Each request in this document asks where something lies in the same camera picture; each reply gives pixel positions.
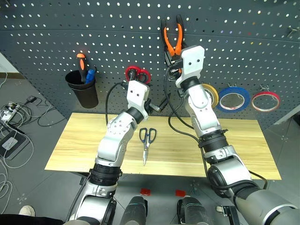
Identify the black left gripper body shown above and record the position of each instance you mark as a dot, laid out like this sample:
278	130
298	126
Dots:
150	105

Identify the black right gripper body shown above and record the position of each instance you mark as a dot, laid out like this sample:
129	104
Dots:
174	66

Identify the orange and black pliers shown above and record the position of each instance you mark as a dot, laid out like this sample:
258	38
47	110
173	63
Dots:
170	44

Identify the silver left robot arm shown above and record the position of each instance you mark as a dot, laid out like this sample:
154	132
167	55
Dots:
112	143

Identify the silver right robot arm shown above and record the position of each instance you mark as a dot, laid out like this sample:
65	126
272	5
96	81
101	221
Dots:
208	117

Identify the dark grey pegboard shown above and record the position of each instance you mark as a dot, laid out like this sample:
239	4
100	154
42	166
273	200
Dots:
105	35

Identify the yellow tape roll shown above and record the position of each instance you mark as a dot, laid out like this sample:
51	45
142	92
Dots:
214	95

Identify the metal pegboard hook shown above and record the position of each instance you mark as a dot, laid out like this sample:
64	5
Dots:
293	31
265	87
232	85

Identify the blue tape roll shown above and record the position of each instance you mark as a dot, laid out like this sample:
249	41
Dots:
234	90

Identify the red tape roll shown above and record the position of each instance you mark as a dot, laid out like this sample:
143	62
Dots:
266	94

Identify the blue and black scissors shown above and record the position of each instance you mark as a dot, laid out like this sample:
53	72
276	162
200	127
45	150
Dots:
146	143

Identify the black plastic cup holder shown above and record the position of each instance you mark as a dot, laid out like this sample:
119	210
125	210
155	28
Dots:
85	96

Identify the orange and black screwdriver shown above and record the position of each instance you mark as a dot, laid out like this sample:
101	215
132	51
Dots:
81	64

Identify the black power adapter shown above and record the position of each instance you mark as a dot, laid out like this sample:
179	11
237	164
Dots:
31	99

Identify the white power strip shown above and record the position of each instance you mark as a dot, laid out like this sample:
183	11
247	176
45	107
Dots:
7	114

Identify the black flat box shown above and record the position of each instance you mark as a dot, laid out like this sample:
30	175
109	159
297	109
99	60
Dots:
11	144

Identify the white shoe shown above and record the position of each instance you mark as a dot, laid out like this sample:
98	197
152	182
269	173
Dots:
27	210

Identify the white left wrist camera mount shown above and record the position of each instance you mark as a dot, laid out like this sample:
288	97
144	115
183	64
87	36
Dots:
137	95

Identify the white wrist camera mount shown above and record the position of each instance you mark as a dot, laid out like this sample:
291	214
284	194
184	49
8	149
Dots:
137	95
192	62

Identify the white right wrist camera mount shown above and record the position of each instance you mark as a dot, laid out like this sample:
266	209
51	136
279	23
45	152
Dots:
192	62

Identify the metal table leg bracket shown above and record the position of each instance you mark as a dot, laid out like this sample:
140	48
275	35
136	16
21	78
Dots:
226	210

